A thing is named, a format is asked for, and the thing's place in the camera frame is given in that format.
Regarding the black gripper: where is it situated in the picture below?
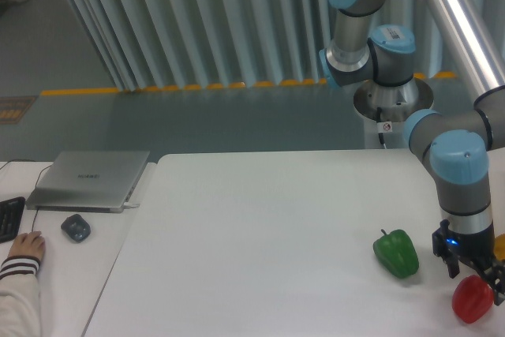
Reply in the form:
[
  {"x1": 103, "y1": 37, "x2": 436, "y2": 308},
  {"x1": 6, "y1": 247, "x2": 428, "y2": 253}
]
[{"x1": 432, "y1": 219, "x2": 504, "y2": 306}]

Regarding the red bell pepper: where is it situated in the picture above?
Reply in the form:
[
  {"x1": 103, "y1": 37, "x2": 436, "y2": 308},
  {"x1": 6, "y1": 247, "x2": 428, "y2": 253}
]
[{"x1": 451, "y1": 275, "x2": 494, "y2": 324}]

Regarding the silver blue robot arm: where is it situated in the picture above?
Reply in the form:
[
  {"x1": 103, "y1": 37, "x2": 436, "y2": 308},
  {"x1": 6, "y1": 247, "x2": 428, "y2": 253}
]
[{"x1": 320, "y1": 0, "x2": 504, "y2": 305}]

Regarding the white striped sleeve forearm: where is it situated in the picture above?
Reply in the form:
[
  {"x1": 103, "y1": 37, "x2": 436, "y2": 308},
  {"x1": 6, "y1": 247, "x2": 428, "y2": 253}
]
[{"x1": 1, "y1": 256, "x2": 42, "y2": 336}]

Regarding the person's hand on mouse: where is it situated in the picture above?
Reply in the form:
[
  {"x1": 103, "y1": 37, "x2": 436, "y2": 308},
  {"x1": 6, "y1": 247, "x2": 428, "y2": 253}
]
[{"x1": 7, "y1": 231, "x2": 46, "y2": 262}]

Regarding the yellow bell pepper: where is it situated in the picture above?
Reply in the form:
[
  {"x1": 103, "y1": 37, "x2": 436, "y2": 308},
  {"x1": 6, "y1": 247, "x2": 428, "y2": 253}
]
[{"x1": 493, "y1": 234, "x2": 505, "y2": 261}]

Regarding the green bell pepper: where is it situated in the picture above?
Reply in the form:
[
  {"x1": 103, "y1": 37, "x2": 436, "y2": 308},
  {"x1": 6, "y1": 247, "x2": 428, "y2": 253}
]
[{"x1": 372, "y1": 229, "x2": 419, "y2": 279}]

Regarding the silver closed laptop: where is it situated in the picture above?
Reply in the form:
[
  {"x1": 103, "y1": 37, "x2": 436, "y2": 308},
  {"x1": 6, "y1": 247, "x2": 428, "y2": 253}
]
[{"x1": 26, "y1": 151, "x2": 149, "y2": 213}]

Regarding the dark grey small dish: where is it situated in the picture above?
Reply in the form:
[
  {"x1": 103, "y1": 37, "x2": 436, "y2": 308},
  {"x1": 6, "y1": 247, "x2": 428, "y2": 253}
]
[{"x1": 61, "y1": 214, "x2": 92, "y2": 243}]

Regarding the white folding screen partition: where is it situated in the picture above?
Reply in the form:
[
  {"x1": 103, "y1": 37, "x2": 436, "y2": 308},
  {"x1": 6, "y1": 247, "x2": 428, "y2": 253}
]
[{"x1": 69, "y1": 0, "x2": 504, "y2": 95}]

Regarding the black keyboard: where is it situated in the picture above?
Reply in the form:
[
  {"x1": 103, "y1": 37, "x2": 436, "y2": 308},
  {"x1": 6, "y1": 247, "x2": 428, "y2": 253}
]
[{"x1": 0, "y1": 197, "x2": 25, "y2": 243}]

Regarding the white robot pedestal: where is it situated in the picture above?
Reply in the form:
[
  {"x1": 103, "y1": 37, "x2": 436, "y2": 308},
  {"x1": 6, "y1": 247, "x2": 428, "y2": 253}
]
[{"x1": 353, "y1": 77, "x2": 434, "y2": 149}]

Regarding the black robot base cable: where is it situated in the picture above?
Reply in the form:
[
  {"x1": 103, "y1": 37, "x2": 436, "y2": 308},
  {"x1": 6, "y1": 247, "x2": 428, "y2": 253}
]
[{"x1": 375, "y1": 106, "x2": 388, "y2": 151}]

